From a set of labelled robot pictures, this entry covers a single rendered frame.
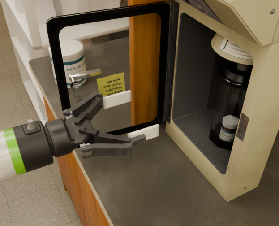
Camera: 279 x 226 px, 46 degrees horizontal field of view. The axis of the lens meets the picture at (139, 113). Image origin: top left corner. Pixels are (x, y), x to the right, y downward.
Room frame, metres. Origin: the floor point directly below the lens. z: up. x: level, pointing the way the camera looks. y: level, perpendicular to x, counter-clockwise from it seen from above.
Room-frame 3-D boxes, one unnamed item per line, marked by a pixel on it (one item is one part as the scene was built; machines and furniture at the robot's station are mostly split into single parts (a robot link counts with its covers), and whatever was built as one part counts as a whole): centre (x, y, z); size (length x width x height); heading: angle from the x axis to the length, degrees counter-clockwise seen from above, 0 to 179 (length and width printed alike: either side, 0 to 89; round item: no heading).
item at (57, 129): (0.49, 0.14, 1.22); 0.09 x 0.08 x 0.07; 116
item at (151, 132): (0.49, -0.01, 1.22); 0.07 x 0.01 x 0.03; 116
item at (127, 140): (0.48, 0.07, 1.22); 0.11 x 0.01 x 0.04; 75
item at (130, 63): (0.74, 0.07, 1.19); 0.30 x 0.01 x 0.40; 111
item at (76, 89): (0.69, 0.16, 1.18); 0.02 x 0.02 x 0.06; 21
